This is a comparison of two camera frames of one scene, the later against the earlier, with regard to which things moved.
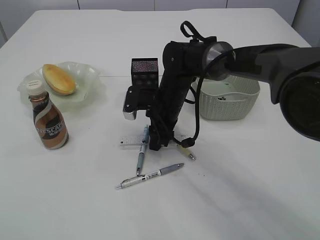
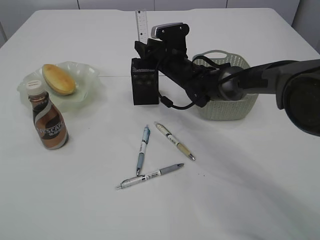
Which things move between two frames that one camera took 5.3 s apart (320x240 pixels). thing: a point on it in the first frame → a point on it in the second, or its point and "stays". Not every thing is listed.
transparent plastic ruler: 136,141 → 141,26
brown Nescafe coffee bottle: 50,123 stays
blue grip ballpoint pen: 143,148 stays
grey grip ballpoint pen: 158,173 stays
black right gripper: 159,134 → 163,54
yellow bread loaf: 58,80 stays
